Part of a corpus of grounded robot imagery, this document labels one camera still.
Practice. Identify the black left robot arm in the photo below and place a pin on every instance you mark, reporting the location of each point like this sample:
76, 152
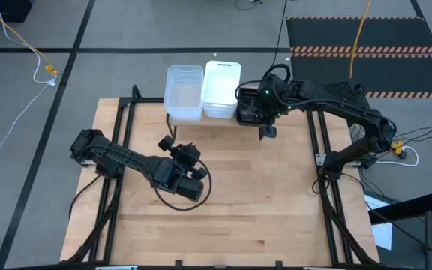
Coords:
126, 157

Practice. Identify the black slotted plastic basket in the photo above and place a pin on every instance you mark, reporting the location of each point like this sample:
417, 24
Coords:
248, 108

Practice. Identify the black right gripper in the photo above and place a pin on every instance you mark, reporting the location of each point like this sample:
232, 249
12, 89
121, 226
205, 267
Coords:
272, 101

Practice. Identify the white paper sheet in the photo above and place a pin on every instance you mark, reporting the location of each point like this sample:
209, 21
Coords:
383, 232

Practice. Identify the yellow power connector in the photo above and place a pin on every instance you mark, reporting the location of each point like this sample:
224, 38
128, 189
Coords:
399, 147

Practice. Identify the black case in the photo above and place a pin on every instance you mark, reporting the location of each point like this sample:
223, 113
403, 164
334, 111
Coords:
2, 9

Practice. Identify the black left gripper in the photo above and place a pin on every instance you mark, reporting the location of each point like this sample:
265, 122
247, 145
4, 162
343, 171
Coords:
186, 157

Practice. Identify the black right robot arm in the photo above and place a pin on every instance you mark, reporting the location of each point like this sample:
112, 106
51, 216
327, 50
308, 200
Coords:
351, 101

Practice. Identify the clear plastic basket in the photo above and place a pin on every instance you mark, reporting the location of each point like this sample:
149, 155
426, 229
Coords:
184, 117
184, 90

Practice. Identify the black aluminium table frame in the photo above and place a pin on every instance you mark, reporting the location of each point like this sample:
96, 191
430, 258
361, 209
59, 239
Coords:
120, 123

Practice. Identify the black hazard-striped floor mat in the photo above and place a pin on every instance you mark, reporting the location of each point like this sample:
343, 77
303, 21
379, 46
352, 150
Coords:
332, 33
321, 71

